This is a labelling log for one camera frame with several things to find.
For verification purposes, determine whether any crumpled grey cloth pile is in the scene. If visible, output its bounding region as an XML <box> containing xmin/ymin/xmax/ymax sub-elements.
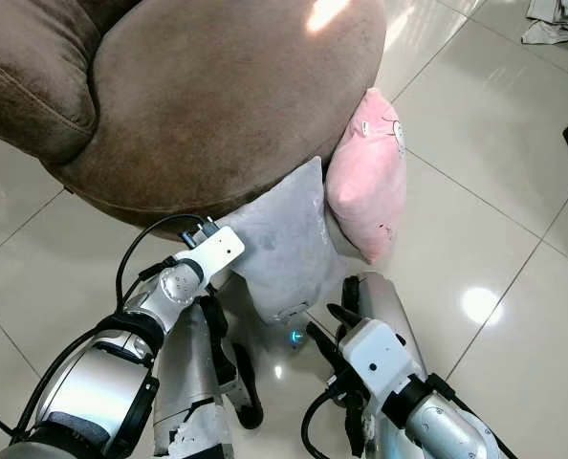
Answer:
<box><xmin>521</xmin><ymin>0</ymin><xmax>568</xmax><ymax>54</ymax></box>

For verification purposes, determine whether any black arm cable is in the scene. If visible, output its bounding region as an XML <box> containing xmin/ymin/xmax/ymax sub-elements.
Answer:
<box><xmin>115</xmin><ymin>213</ymin><xmax>208</xmax><ymax>313</ymax></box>
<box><xmin>300</xmin><ymin>392</ymin><xmax>361</xmax><ymax>459</ymax></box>

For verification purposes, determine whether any grey plush pillow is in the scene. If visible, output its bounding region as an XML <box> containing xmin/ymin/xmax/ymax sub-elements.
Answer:
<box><xmin>217</xmin><ymin>156</ymin><xmax>348</xmax><ymax>324</ymax></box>

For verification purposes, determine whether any brown suede sofa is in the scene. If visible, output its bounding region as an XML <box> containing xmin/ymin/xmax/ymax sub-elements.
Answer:
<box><xmin>0</xmin><ymin>0</ymin><xmax>388</xmax><ymax>229</ymax></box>

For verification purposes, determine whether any silver left robot leg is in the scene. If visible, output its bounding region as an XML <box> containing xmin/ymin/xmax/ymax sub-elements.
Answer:
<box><xmin>153</xmin><ymin>295</ymin><xmax>266</xmax><ymax>459</ymax></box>

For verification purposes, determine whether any silver right robot leg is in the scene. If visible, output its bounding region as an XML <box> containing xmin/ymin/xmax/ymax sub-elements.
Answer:
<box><xmin>344</xmin><ymin>273</ymin><xmax>428</xmax><ymax>383</ymax></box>

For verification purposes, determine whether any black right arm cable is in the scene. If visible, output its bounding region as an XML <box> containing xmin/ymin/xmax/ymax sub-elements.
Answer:
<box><xmin>300</xmin><ymin>392</ymin><xmax>361</xmax><ymax>459</ymax></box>

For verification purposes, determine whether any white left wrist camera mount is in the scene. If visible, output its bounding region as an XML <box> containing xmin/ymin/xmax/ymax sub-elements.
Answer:
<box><xmin>181</xmin><ymin>226</ymin><xmax>246</xmax><ymax>286</ymax></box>

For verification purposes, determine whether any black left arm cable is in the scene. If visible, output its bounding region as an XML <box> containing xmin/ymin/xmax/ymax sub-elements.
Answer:
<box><xmin>115</xmin><ymin>213</ymin><xmax>208</xmax><ymax>313</ymax></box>

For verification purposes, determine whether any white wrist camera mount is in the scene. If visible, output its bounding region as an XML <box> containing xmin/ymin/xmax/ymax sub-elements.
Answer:
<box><xmin>181</xmin><ymin>226</ymin><xmax>246</xmax><ymax>286</ymax></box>
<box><xmin>341</xmin><ymin>319</ymin><xmax>406</xmax><ymax>403</ymax></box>

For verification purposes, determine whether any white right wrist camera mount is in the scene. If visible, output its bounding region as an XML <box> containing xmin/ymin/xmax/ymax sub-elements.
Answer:
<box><xmin>341</xmin><ymin>319</ymin><xmax>406</xmax><ymax>403</ymax></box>

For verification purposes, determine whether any pink plush pillow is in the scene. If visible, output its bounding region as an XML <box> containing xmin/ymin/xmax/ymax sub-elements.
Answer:
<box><xmin>325</xmin><ymin>88</ymin><xmax>408</xmax><ymax>265</ymax></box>

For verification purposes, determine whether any silver robot leg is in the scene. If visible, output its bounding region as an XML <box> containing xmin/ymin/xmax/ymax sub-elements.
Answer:
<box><xmin>344</xmin><ymin>273</ymin><xmax>428</xmax><ymax>383</ymax></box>
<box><xmin>153</xmin><ymin>295</ymin><xmax>266</xmax><ymax>459</ymax></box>

